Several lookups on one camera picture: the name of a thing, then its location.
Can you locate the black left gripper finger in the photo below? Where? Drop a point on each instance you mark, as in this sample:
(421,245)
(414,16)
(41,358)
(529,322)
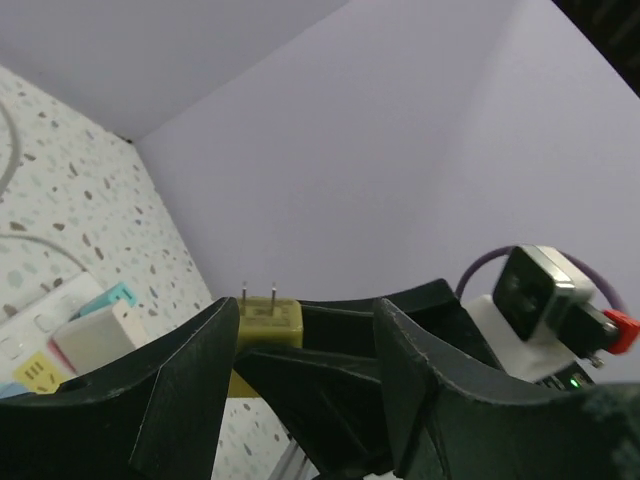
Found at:
(155,413)
(450,416)

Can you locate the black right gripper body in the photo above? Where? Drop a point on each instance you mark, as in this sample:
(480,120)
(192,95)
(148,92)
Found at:
(560,374)

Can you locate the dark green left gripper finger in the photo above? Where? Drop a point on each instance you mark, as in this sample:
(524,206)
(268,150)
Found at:
(338,335)
(330,403)

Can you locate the white charger block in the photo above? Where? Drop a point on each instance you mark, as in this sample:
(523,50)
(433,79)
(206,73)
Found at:
(100,337)

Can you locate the yellow plug adapter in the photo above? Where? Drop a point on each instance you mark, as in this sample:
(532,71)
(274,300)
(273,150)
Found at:
(270,320)

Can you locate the teal plug adapter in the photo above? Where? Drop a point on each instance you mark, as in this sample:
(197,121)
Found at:
(114,294)

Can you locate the white multicolour power strip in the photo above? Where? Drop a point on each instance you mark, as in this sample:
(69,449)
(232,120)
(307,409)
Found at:
(26,354)

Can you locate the light blue plug adapter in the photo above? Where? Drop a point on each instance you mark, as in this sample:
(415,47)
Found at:
(12,389)

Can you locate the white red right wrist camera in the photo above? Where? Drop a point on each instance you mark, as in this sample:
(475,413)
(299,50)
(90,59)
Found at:
(548,304)

